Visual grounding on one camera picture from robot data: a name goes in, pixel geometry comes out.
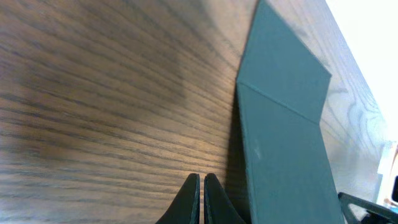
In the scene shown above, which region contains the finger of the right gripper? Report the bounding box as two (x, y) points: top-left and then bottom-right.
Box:
(338, 192), (397, 224)

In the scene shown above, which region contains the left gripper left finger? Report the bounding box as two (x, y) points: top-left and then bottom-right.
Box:
(156, 173), (200, 224)

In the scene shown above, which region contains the dark green box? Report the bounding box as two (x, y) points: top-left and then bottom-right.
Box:
(236, 1), (344, 223)

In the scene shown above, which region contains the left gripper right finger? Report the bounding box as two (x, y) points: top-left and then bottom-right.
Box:
(204, 173), (246, 224)

